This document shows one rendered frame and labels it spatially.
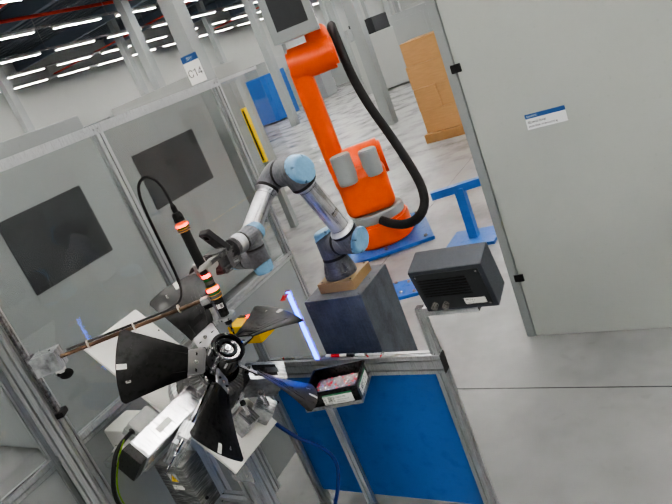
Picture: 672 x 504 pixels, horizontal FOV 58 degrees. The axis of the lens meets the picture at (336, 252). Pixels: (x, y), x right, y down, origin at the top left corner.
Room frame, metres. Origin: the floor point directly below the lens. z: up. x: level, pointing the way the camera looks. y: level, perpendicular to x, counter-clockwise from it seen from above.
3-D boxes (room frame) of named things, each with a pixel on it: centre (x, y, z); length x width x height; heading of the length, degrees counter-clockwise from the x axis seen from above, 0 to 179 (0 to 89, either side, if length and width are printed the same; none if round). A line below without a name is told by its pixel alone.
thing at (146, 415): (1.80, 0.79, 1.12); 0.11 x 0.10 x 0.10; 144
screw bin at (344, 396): (2.05, 0.18, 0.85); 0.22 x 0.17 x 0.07; 70
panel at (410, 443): (2.22, 0.15, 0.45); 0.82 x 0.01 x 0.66; 54
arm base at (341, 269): (2.62, 0.01, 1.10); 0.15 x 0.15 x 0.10
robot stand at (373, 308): (2.62, 0.01, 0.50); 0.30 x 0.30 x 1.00; 56
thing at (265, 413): (1.97, 0.46, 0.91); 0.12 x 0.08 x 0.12; 54
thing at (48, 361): (2.00, 1.06, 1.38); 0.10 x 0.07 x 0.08; 89
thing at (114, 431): (2.18, 1.02, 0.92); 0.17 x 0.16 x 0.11; 54
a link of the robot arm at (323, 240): (2.62, 0.01, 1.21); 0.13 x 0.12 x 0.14; 42
